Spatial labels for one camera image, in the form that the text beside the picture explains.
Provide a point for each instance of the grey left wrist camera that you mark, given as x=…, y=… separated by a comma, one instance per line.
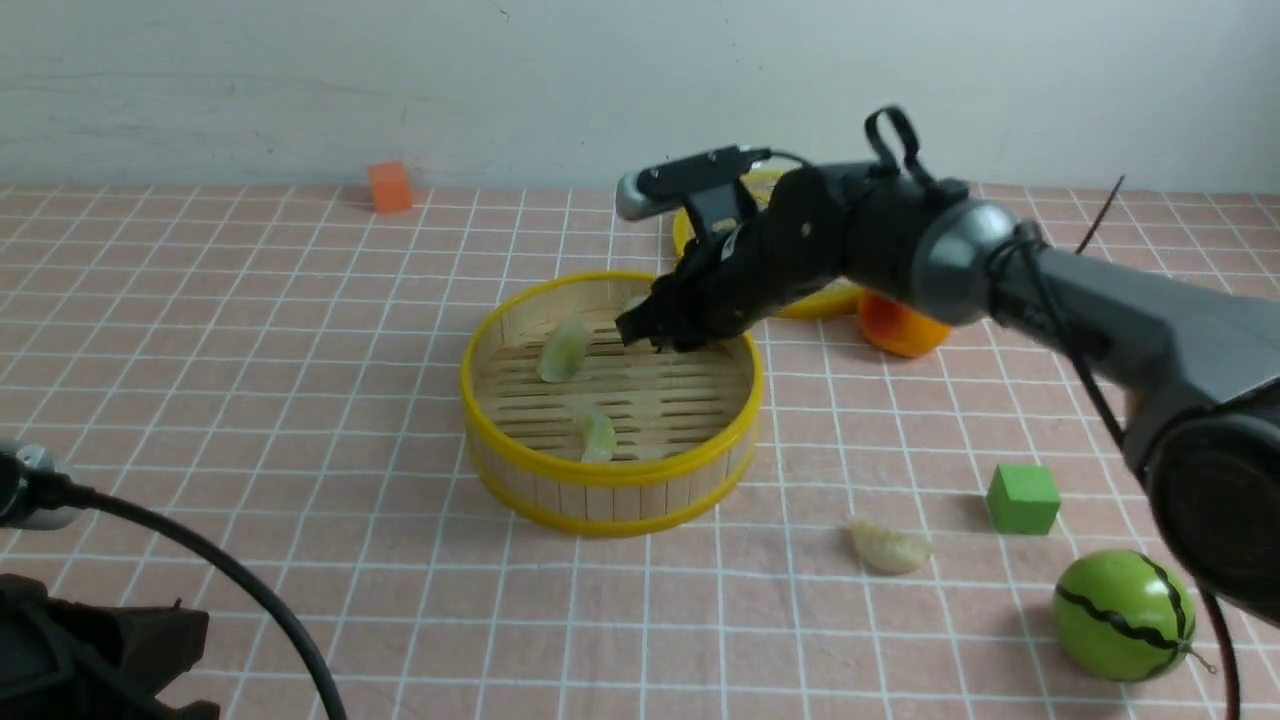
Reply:
x=37, y=487

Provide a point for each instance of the white dumpling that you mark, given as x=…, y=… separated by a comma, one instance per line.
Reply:
x=634, y=301
x=889, y=551

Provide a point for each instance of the pink checkered tablecloth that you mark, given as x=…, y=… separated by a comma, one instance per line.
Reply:
x=278, y=369

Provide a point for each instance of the yellow-rimmed bamboo steamer tray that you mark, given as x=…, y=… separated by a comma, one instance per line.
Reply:
x=573, y=430

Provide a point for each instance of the orange cube block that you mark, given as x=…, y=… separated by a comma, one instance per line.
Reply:
x=390, y=187

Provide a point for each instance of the green dumpling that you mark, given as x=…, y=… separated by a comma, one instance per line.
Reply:
x=597, y=434
x=564, y=351

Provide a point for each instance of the orange toy pear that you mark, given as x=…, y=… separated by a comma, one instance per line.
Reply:
x=896, y=329

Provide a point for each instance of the green cube block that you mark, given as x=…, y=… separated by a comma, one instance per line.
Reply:
x=1023, y=500

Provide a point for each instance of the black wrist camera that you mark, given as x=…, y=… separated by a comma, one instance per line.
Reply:
x=709, y=186

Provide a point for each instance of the yellow-rimmed woven steamer lid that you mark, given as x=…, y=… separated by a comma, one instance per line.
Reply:
x=838, y=298

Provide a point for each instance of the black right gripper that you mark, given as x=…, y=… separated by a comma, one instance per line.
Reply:
x=723, y=284

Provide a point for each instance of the green toy watermelon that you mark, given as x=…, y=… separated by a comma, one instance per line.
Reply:
x=1123, y=617

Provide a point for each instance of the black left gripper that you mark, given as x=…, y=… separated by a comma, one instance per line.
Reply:
x=70, y=660

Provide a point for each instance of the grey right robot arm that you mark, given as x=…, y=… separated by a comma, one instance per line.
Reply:
x=1184, y=377

